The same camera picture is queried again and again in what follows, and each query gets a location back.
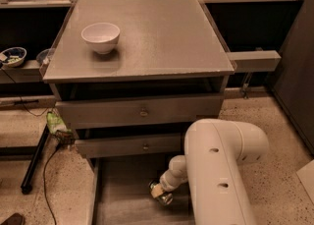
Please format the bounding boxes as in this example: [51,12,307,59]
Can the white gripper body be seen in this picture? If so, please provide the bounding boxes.
[159,170,182,192]

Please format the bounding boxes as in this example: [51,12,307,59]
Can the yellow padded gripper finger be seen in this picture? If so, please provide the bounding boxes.
[151,184,165,198]

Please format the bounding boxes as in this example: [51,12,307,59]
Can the crushed green can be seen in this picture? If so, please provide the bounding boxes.
[148,180,173,206]

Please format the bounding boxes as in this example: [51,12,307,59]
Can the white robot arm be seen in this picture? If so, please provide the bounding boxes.
[149,119,269,225]

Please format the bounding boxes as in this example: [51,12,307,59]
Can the middle grey drawer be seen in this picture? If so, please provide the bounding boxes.
[75,133,183,158]

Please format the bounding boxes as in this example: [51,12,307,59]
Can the bottom grey open drawer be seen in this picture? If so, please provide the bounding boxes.
[88,152,195,225]

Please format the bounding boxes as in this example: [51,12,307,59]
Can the top grey drawer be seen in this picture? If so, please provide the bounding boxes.
[56,93,223,129]

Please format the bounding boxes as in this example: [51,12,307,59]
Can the grey drawer cabinet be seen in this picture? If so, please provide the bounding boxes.
[41,0,236,171]

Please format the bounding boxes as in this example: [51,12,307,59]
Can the green snack bag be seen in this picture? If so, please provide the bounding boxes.
[46,111,72,137]

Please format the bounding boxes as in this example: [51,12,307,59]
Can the black metal leg bar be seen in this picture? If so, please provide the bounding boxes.
[21,127,49,195]

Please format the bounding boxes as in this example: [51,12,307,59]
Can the dark shoe tip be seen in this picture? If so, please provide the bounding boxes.
[0,213,25,225]

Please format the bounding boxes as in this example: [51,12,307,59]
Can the white ceramic bowl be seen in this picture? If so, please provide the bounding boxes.
[80,23,121,54]

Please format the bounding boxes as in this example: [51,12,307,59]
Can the small clear glass bowl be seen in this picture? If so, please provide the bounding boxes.
[36,48,55,65]

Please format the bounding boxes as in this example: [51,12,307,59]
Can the black floor cable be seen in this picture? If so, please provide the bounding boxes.
[42,141,63,225]

